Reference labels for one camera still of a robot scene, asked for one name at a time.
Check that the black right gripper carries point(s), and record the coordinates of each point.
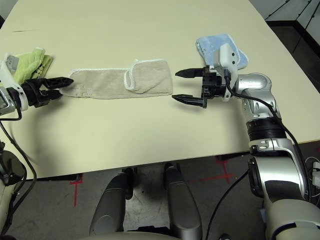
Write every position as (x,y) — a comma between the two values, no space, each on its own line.
(212,82)

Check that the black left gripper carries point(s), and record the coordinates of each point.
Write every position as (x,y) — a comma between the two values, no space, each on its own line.
(32,92)

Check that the beige towel with white trim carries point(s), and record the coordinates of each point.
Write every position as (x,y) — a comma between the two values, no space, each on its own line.
(105,82)

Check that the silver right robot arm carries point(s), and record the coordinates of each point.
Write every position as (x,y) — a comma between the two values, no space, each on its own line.
(257,85)

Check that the folded light green towel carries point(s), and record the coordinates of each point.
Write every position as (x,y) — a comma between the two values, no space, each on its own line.
(27,65)

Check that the folded light blue towel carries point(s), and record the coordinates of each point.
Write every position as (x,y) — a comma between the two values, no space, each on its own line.
(207,45)

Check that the grey robot right leg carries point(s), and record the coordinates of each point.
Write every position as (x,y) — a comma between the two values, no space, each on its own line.
(182,197)

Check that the grey robot leg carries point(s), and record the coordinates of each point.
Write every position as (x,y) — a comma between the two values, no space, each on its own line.
(182,197)
(110,202)

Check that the grey robot left leg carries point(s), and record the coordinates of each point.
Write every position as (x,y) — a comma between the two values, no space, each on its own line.
(110,202)

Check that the white power strip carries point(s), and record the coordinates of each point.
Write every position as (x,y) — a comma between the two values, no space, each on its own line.
(316,175)

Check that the beige robot torso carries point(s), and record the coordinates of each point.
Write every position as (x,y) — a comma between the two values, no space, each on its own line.
(130,236)

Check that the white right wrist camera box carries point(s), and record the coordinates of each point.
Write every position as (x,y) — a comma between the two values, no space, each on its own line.
(226,55)

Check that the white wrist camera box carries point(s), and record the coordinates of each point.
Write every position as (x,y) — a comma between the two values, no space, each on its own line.
(7,72)
(226,55)

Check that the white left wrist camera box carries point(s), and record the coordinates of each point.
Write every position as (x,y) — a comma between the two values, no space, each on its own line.
(7,72)

